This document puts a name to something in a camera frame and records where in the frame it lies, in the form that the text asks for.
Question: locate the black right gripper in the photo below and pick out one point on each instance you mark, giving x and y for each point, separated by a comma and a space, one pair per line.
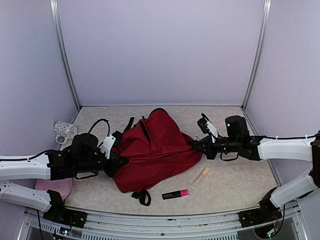
208, 150

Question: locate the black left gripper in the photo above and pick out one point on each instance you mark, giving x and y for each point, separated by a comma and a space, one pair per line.
115, 164

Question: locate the red backpack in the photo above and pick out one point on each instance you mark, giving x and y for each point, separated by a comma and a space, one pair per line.
156, 150

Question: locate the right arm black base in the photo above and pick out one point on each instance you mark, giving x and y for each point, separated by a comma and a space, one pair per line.
266, 212

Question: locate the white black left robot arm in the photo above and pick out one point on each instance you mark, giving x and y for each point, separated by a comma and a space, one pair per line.
84, 155

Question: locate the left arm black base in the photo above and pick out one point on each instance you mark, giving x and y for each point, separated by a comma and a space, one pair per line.
58, 213

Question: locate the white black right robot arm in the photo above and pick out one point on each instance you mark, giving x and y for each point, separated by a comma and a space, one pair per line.
260, 147

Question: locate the pale pink tube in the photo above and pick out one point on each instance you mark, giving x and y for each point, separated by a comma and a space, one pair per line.
200, 177

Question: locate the pink black highlighter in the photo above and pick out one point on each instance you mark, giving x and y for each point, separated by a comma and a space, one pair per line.
175, 194

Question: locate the white patterned mug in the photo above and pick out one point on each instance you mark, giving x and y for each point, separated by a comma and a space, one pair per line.
64, 131

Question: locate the pink plate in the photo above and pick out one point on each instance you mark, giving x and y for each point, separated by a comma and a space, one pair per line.
62, 186

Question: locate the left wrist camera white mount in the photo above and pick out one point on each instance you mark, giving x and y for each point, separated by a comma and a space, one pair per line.
111, 141

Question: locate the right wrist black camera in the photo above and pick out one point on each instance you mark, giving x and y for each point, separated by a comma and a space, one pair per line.
207, 127

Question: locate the aluminium front rail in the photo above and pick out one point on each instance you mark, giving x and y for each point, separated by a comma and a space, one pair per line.
114, 226

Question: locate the right aluminium frame post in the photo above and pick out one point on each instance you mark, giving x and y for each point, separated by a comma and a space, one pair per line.
258, 53

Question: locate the aluminium frame post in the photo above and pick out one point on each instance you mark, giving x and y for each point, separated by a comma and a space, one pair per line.
54, 6
258, 53

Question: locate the left aluminium frame post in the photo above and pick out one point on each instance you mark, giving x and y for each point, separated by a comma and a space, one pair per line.
54, 6

